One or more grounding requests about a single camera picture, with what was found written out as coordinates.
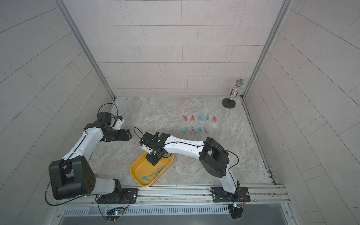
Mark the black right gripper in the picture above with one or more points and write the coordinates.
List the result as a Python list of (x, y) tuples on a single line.
[(152, 159)]

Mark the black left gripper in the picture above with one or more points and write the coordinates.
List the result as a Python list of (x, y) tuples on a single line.
[(122, 137)]

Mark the yellow plastic storage tray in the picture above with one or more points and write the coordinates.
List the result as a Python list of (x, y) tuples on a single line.
[(141, 167)]

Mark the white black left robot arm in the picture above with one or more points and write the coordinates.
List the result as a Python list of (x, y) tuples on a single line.
[(72, 176)]

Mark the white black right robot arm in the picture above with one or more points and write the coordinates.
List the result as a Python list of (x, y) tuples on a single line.
[(213, 157)]

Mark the teal clothespin tray bottom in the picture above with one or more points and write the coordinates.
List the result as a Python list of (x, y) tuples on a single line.
[(148, 178)]

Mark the ventilation grille strip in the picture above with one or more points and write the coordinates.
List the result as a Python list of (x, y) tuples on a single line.
[(151, 210)]

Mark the left controller board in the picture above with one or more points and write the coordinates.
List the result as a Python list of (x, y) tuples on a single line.
[(114, 214)]

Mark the controller board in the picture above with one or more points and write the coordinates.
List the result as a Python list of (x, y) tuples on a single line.
[(114, 214), (235, 210)]

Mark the right controller board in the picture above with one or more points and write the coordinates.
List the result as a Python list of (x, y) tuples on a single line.
[(235, 210)]

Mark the left corner metal profile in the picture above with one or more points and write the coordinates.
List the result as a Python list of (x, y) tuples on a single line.
[(80, 40)]

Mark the corner metal profile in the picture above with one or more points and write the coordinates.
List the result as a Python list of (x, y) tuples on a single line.
[(80, 40), (277, 24)]

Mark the right corner metal profile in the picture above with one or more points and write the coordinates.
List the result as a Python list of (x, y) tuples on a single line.
[(277, 24)]

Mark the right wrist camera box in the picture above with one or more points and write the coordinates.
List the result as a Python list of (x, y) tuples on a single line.
[(147, 139)]

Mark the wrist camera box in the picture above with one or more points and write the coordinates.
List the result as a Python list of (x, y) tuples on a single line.
[(104, 117), (147, 139)]

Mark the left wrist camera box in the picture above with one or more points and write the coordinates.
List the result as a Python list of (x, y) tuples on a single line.
[(104, 117)]

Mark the aluminium front rail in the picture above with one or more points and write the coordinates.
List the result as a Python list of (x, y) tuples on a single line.
[(201, 195)]

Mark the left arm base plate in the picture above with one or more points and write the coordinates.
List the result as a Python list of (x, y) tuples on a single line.
[(127, 196)]

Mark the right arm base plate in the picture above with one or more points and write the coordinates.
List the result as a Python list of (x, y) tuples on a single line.
[(221, 196)]

